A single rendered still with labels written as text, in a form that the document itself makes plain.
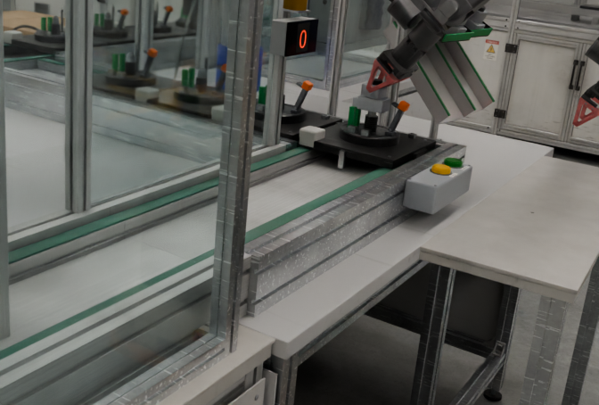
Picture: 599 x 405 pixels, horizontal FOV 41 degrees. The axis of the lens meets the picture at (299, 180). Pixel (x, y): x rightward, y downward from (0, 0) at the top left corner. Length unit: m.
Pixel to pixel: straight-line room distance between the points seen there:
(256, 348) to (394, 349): 1.84
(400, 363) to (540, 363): 1.32
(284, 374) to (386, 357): 1.70
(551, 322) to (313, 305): 0.50
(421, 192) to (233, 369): 0.67
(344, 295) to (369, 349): 1.62
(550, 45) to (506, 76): 0.37
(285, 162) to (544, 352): 0.65
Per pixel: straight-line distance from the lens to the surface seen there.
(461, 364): 2.97
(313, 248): 1.35
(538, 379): 1.64
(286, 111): 1.98
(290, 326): 1.23
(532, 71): 5.91
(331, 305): 1.31
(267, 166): 1.69
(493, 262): 1.57
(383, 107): 1.84
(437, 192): 1.63
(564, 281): 1.56
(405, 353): 2.97
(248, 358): 1.15
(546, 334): 1.61
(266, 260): 1.22
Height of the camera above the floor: 1.45
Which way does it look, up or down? 18 degrees down
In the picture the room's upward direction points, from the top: 6 degrees clockwise
